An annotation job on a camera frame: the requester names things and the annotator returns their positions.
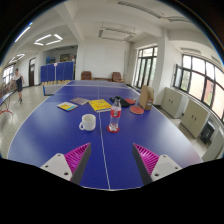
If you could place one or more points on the dark-framed wide window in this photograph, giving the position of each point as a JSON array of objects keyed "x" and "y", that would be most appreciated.
[{"x": 198, "y": 85}]

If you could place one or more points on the dark-framed tall window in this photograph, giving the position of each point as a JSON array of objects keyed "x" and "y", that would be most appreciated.
[{"x": 145, "y": 66}]

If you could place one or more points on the small red table tennis paddle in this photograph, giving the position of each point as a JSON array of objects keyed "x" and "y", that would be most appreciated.
[{"x": 130, "y": 101}]

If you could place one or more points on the person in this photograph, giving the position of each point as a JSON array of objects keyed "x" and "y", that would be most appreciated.
[{"x": 18, "y": 83}]

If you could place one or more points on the white ceramic mug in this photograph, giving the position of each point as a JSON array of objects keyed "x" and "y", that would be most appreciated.
[{"x": 88, "y": 122}]

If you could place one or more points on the black table tennis paddle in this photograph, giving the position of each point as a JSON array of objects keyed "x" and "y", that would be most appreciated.
[{"x": 124, "y": 102}]

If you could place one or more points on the large red table tennis paddle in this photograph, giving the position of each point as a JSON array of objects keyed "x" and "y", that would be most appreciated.
[{"x": 136, "y": 110}]

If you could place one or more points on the ceiling air conditioner unit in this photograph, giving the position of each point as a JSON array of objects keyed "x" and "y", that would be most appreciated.
[{"x": 116, "y": 34}]

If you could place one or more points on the brown armchair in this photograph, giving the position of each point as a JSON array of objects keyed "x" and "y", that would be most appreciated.
[
  {"x": 117, "y": 77},
  {"x": 86, "y": 75}
]

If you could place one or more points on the grey patterned book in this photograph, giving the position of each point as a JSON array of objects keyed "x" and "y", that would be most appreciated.
[{"x": 79, "y": 101}]

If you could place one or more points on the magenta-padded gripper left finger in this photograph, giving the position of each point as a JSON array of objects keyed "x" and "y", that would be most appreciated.
[{"x": 75, "y": 159}]

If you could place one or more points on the white two-door cabinet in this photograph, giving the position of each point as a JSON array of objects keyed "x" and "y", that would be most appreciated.
[
  {"x": 195, "y": 118},
  {"x": 171, "y": 101}
]

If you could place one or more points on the yellow and blue booklet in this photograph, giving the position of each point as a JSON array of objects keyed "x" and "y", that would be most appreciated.
[{"x": 67, "y": 106}]

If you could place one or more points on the dark wooden door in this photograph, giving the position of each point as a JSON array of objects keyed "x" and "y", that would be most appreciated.
[{"x": 32, "y": 71}]

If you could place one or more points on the blue-framed table tennis net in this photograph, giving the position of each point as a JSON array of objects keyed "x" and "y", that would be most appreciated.
[{"x": 53, "y": 89}]

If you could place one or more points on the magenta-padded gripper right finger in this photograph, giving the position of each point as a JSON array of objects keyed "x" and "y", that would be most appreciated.
[{"x": 148, "y": 159}]

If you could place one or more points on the clear red-labelled plastic bottle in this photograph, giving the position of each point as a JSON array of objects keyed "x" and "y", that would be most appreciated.
[{"x": 115, "y": 115}]

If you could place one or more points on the brown cardboard box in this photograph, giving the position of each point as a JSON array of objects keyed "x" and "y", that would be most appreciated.
[{"x": 146, "y": 97}]

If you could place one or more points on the white ceiling light strips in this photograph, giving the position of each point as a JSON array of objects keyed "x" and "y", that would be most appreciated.
[{"x": 43, "y": 37}]

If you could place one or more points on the blue red-legged table tennis table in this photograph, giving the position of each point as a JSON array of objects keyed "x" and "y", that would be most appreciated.
[{"x": 5, "y": 100}]

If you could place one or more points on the yellow book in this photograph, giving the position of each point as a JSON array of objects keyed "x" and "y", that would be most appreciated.
[{"x": 100, "y": 105}]

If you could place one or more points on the blue partition boards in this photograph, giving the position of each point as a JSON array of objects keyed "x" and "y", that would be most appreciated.
[{"x": 56, "y": 71}]

